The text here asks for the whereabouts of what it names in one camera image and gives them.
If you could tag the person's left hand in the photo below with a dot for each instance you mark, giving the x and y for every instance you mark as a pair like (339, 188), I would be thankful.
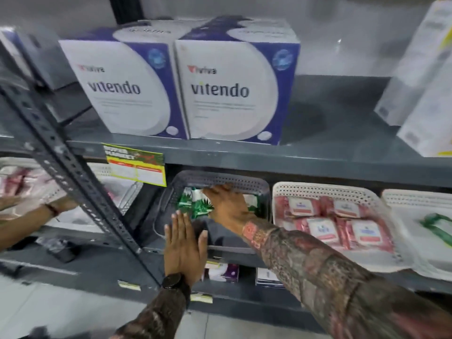
(183, 250)

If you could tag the person's right hand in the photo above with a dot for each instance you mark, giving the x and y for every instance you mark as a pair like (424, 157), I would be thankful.
(233, 210)

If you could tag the person's left thumb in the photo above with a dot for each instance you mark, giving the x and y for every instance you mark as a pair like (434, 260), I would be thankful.
(203, 243)

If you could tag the person's right thumb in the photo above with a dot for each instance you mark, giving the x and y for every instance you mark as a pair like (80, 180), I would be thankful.
(212, 199)

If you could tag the green patterned packet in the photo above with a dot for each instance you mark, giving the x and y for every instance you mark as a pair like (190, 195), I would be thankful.
(255, 205)
(196, 204)

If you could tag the grey perforated plastic basket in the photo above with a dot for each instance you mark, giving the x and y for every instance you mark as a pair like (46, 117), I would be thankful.
(226, 240)

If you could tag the another person's forearm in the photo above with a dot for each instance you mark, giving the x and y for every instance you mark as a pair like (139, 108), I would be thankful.
(21, 225)

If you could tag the person's right forearm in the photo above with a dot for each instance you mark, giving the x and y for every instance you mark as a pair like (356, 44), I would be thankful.
(317, 275)

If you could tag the person's left forearm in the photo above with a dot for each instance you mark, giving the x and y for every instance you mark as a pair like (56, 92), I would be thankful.
(159, 314)

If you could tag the black wristwatch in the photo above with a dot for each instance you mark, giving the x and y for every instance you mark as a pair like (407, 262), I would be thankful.
(176, 281)

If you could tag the small yellow shelf tag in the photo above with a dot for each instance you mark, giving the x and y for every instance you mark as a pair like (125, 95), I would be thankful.
(129, 285)
(202, 298)

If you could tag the yellow shelf price label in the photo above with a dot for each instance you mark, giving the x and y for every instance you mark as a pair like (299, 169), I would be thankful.
(137, 165)

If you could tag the white perforated plastic basket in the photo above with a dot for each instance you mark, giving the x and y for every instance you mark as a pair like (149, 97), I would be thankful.
(353, 194)
(406, 225)
(116, 194)

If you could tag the grey metal shelf rack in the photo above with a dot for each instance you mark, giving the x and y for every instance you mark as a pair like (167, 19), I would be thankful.
(317, 162)

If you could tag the pile of pink packets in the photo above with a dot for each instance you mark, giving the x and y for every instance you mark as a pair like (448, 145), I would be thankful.
(21, 183)
(332, 222)

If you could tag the dark wrapped item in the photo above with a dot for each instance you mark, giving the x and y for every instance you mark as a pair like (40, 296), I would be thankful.
(60, 248)

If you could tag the dark grey box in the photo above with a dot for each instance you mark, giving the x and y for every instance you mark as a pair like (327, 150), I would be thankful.
(39, 56)

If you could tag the tall white carton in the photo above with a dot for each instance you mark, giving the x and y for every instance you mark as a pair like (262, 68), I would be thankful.
(413, 67)
(430, 116)

